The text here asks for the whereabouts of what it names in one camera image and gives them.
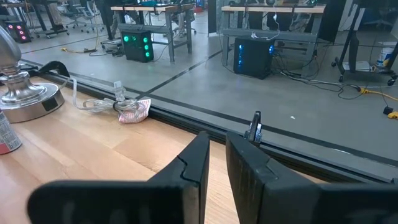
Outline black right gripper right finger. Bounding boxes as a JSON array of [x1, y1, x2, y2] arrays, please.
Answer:
[[225, 131, 398, 224]]

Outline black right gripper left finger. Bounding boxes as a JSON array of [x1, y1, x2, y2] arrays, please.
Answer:
[[27, 131, 211, 224]]

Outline large red food coloring bottle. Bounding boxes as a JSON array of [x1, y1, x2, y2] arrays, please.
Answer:
[[0, 110, 23, 156]]

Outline black metal clamp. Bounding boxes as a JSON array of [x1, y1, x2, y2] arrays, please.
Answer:
[[243, 110, 264, 147]]

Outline silver table lamp white shade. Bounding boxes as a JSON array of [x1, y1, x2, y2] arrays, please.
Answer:
[[0, 24, 65, 124]]

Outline black computer tower blue lights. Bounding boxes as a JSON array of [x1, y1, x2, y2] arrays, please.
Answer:
[[233, 37, 275, 80]]

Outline black computer tower green lights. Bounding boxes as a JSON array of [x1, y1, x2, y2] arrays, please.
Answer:
[[121, 29, 155, 63]]

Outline white bucket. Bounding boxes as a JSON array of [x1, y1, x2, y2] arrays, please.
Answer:
[[375, 47, 396, 68]]

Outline black rolling stand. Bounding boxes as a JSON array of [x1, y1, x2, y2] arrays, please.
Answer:
[[331, 0, 398, 86]]

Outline office chair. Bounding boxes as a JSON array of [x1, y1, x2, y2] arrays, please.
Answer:
[[60, 0, 104, 34]]

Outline grey desk wooden top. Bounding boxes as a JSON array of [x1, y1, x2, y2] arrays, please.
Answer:
[[110, 3, 195, 63], [221, 4, 327, 68]]

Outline black-legged desk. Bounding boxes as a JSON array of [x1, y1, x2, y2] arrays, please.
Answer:
[[0, 0, 71, 40]]

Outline black computer tower round lights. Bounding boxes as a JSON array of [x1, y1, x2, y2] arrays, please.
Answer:
[[5, 21, 32, 44]]

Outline pink patterned cord tag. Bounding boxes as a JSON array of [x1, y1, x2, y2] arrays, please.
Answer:
[[118, 98, 152, 124]]

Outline black aluminium rig frame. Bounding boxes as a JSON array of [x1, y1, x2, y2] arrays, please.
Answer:
[[0, 58, 398, 184]]

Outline clear lamp cord bundle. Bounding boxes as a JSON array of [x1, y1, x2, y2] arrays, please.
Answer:
[[60, 77, 147, 114]]

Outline black floor cable bundle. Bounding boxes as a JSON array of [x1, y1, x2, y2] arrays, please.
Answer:
[[279, 70, 365, 101]]

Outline yellow extension cable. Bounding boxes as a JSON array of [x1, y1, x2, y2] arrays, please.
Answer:
[[359, 87, 398, 120]]

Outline black curved strap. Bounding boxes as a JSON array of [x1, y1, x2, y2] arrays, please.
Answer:
[[37, 60, 71, 78]]

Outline yellow floor cord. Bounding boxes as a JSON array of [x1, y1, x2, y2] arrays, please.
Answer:
[[60, 46, 98, 54]]

